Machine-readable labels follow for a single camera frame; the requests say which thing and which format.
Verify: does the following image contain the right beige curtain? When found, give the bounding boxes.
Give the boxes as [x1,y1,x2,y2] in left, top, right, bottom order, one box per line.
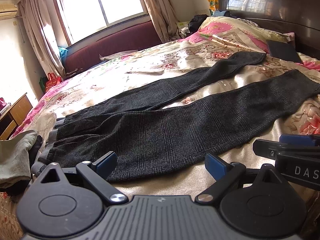
[144,0,180,43]

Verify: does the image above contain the wooden desk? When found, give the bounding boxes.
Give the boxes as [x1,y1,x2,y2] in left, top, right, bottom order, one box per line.
[0,93,32,140]

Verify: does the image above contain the grey green garment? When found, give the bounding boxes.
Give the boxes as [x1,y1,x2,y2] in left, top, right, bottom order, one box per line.
[1,130,43,196]

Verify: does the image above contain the red shopping bag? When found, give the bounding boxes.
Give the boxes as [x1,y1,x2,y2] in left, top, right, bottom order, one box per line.
[46,73,62,92]

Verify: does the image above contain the floral satin bedspread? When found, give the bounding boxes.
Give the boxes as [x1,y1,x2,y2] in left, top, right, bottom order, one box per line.
[0,16,320,240]

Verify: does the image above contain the maroon padded window bench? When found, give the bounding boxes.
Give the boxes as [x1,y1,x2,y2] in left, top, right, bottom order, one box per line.
[64,21,162,73]

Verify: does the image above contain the black bag by bed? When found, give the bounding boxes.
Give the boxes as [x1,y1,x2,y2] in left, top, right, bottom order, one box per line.
[188,14,208,34]

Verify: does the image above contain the beige curtain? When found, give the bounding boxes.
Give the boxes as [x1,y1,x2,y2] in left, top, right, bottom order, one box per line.
[144,0,180,43]
[18,0,65,78]

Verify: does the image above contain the dark grey knit pants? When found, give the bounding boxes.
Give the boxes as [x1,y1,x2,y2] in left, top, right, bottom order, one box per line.
[31,51,319,181]

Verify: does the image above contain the teal plastic bag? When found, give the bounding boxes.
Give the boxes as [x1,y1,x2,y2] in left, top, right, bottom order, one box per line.
[58,47,68,66]

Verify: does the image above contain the black folded cloth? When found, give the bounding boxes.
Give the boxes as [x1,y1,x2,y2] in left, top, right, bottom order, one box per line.
[266,40,303,64]

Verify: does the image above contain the left beige curtain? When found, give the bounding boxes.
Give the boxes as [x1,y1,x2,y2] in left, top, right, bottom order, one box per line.
[18,0,65,78]

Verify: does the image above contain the dark wooden headboard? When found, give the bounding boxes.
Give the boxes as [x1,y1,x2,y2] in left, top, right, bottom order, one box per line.
[219,0,319,59]

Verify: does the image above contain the window with white frame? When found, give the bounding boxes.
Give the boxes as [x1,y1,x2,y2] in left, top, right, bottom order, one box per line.
[53,0,148,45]

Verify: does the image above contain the yellow packet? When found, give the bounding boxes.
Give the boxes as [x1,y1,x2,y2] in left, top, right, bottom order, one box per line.
[207,0,219,16]

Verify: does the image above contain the white air conditioner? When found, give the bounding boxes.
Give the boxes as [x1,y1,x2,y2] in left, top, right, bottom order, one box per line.
[0,4,18,20]

